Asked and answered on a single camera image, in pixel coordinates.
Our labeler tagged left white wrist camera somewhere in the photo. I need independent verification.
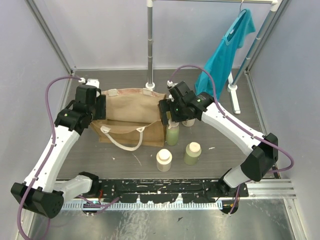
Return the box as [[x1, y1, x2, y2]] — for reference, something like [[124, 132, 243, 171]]
[[78, 77, 100, 88]]

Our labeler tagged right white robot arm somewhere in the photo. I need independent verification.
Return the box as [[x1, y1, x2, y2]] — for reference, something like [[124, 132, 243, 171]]
[[158, 81, 278, 197]]

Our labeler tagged metal clothes rack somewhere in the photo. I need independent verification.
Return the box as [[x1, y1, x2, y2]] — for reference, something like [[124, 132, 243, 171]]
[[145, 0, 282, 115]]

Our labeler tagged green pump dispenser bottle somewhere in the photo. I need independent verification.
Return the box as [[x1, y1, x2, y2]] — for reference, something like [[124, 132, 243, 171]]
[[166, 119, 180, 146]]

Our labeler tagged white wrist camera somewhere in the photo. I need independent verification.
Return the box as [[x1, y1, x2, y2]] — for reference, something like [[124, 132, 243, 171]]
[[166, 80, 177, 89], [78, 77, 100, 88]]

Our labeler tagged teal t-shirt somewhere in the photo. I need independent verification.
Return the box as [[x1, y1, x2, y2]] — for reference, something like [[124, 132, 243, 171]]
[[195, 8, 256, 99]]

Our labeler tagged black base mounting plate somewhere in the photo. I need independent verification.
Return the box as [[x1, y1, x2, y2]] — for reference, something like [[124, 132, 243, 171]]
[[79, 178, 249, 215]]

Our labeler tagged tan canvas tote bag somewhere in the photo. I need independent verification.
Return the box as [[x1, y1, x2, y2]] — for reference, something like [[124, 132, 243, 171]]
[[90, 88, 167, 152]]

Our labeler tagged olive green bottle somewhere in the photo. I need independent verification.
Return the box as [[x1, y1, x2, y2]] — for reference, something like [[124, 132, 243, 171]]
[[183, 142, 202, 166]]

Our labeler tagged cream short bottle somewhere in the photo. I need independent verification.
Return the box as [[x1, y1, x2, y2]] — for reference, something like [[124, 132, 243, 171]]
[[156, 148, 173, 172]]

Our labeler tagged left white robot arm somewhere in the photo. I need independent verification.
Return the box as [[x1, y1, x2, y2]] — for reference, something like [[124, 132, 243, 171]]
[[10, 79, 106, 219]]

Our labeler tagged cream labelled tall bottle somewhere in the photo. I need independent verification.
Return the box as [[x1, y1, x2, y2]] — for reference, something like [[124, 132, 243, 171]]
[[182, 119, 196, 127]]

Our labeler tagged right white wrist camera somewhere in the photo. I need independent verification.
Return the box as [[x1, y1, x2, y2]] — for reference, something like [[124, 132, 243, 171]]
[[166, 80, 177, 89]]

